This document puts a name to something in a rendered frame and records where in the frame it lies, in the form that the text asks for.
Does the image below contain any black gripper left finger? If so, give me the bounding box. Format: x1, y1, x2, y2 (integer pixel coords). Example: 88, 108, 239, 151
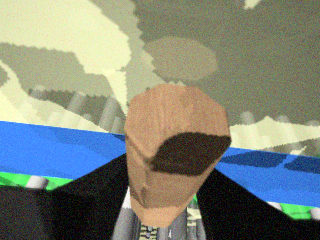
0, 153, 129, 240

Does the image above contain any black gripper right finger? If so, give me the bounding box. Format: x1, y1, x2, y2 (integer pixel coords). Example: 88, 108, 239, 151
196, 168, 320, 240

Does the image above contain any blue flat strip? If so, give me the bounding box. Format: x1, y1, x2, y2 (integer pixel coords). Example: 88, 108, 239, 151
0, 121, 320, 207

